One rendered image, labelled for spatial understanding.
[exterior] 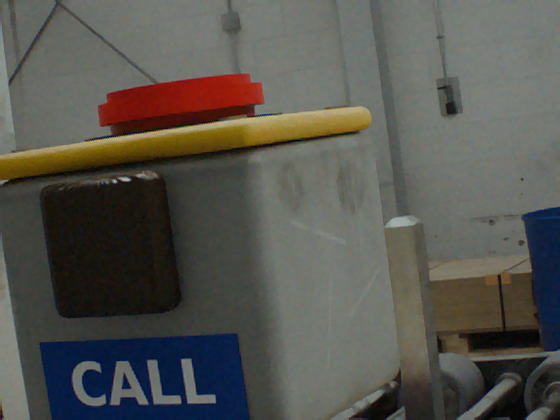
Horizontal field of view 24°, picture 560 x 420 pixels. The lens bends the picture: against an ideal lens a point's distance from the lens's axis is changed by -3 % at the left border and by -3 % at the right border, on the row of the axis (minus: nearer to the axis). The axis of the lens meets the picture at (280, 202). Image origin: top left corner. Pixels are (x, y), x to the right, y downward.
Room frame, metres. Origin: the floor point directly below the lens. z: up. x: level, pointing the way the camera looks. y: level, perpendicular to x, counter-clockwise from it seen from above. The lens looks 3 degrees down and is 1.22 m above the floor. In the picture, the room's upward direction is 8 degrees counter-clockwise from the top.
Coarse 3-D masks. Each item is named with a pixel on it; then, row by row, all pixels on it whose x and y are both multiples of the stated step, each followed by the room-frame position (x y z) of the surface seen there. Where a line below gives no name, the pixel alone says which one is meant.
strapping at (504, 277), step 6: (528, 258) 6.75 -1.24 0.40; (516, 264) 6.56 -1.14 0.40; (504, 270) 6.38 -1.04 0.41; (486, 276) 6.31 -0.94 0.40; (492, 276) 6.29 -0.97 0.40; (498, 276) 6.28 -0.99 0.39; (504, 276) 6.27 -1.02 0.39; (486, 282) 6.31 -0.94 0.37; (492, 282) 6.30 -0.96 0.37; (498, 282) 6.28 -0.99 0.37; (504, 282) 6.27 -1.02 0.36; (510, 282) 6.25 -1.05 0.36; (504, 318) 6.28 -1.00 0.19; (504, 324) 6.28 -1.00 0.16; (504, 330) 6.28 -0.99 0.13
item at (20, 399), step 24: (0, 24) 1.56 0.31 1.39; (0, 48) 1.55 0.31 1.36; (0, 72) 1.54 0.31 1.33; (0, 96) 1.54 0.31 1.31; (0, 120) 1.53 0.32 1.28; (0, 144) 1.53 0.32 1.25; (0, 240) 1.52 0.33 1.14; (0, 264) 1.52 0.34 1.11; (0, 288) 1.52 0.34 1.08; (0, 312) 1.53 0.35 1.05; (0, 336) 1.53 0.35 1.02; (0, 360) 1.53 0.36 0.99; (0, 384) 1.53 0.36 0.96; (24, 408) 1.52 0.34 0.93
